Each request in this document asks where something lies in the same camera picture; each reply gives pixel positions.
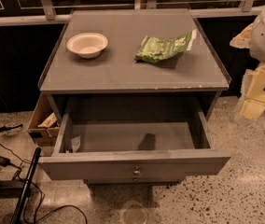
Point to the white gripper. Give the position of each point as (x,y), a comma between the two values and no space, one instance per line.
(253,37)

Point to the green jalapeno chip bag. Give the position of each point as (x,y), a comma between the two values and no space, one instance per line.
(154,50)

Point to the metal drawer knob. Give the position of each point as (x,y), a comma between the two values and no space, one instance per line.
(136,171)

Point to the grey open top drawer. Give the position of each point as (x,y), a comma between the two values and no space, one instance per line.
(165,136)

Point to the white paper scrap in drawer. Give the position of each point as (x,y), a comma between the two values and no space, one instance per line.
(75,143)

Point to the grey cabinet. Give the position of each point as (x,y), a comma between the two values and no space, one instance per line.
(196,73)

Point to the metal window railing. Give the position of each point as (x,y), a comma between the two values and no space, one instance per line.
(120,6)

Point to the white paper bowl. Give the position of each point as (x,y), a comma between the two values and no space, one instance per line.
(87,45)

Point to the yellow packet in box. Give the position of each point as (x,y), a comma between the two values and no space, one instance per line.
(49,121)

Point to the cardboard box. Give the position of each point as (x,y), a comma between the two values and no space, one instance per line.
(42,136)

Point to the black power adapter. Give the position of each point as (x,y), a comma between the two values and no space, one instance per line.
(4,161)

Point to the black flat bar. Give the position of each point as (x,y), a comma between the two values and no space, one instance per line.
(26,184)

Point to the black connector with cable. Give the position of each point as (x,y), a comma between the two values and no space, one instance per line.
(9,128)

